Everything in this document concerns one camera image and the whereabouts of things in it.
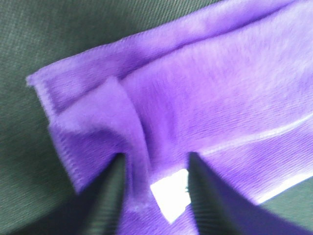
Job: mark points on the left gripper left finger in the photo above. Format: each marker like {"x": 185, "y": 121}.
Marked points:
{"x": 96, "y": 211}

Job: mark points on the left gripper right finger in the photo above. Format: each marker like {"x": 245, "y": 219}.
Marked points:
{"x": 219, "y": 209}

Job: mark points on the purple microfiber towel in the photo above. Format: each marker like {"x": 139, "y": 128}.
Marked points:
{"x": 232, "y": 82}

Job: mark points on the white towel label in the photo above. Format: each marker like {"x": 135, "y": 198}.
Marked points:
{"x": 171, "y": 194}

